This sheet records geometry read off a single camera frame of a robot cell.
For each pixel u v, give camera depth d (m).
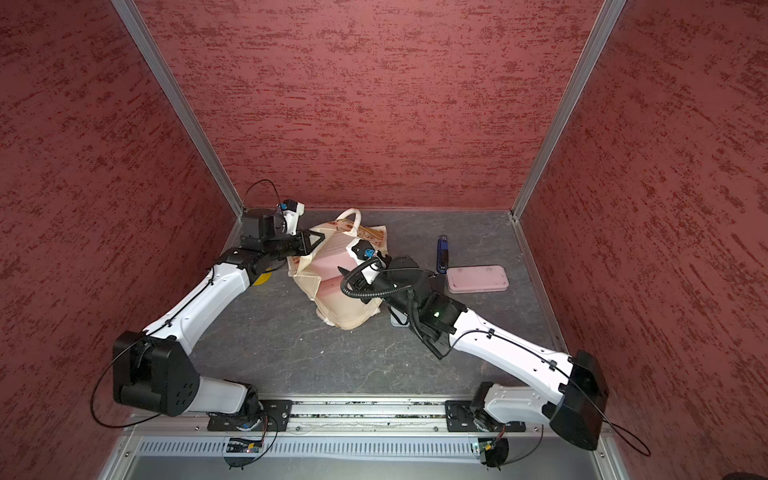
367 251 0.53
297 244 0.72
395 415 0.76
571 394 0.38
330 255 0.93
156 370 0.41
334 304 0.90
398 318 0.61
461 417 0.74
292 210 0.73
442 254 1.04
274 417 0.69
